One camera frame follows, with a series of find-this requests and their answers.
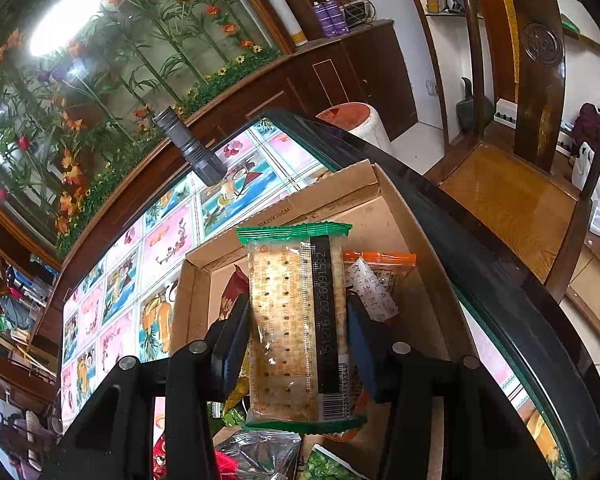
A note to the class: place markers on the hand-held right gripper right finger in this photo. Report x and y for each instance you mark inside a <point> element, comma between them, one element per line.
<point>365,355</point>

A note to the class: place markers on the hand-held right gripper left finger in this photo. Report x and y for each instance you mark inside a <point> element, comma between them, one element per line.
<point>232,347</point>

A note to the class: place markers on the green-edged cracker packet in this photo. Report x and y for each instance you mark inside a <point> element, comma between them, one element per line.
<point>280,320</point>

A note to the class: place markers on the orange-red cartoon snack packet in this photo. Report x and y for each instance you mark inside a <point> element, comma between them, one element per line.
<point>232,290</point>

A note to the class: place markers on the white packet with red print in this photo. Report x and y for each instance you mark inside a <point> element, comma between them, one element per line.
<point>367,290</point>

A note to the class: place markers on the orange biscuit stick packet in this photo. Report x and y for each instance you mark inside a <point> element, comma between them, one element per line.
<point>380,259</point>

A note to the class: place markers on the large silver foil packet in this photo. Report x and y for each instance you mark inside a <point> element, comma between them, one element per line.
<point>260,452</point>

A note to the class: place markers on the green pea packet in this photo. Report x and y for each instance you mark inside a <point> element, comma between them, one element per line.
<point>325,467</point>

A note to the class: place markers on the cardboard box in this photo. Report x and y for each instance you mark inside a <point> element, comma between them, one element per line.
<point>395,230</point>

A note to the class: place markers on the red snack packet with figure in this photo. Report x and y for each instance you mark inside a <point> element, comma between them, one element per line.
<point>162,457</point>

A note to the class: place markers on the grey flashlight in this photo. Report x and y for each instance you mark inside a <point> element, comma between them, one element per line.
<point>190,147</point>

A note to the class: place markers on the blue bag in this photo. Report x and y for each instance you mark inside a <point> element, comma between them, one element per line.
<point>15,312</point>

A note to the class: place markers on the silver and black thermos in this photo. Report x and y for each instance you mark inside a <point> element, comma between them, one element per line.
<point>17,282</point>

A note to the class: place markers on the white bin with red lid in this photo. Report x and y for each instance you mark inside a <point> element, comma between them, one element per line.
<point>370,130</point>

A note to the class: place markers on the wooden armchair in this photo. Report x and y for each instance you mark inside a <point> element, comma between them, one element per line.
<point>510,180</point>

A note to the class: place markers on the glass artificial flower display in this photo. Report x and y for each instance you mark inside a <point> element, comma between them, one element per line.
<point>130,60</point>

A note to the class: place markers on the maroon cloth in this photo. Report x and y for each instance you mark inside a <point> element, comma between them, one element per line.
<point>592,125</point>

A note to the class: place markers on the white roll with yellow stripes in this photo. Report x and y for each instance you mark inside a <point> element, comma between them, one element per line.
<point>280,5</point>

